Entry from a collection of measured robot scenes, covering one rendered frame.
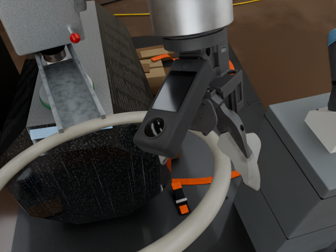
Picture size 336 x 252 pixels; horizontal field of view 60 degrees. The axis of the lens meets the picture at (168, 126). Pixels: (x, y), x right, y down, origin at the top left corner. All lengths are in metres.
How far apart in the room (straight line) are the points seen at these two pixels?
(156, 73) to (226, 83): 2.01
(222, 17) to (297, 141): 0.88
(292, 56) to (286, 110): 1.92
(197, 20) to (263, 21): 3.29
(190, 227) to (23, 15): 0.77
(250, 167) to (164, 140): 0.13
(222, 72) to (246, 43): 2.79
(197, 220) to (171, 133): 0.18
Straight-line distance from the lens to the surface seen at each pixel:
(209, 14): 0.30
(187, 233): 0.42
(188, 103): 0.30
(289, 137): 1.16
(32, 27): 1.00
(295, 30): 3.55
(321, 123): 1.16
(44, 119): 1.24
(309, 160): 1.11
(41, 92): 1.27
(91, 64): 1.45
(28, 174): 1.35
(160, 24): 0.32
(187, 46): 0.32
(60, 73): 1.01
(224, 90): 0.35
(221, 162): 0.52
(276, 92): 2.65
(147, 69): 2.37
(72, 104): 0.88
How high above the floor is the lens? 1.67
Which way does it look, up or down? 49 degrees down
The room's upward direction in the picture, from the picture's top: straight up
